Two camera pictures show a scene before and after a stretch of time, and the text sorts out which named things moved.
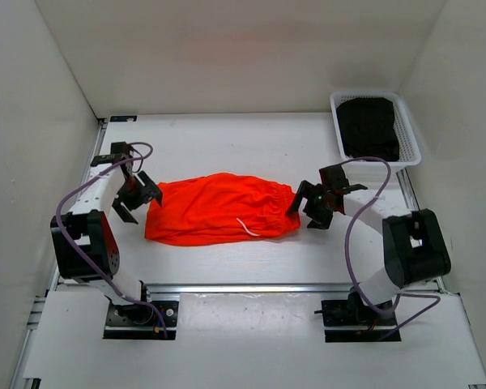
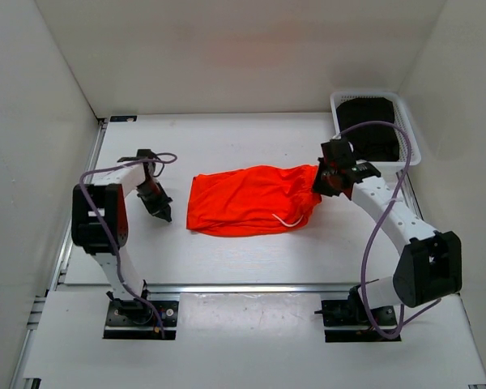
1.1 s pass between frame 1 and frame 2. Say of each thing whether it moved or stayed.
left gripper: moved
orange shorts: moved
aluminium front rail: stayed
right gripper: moved
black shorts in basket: stayed
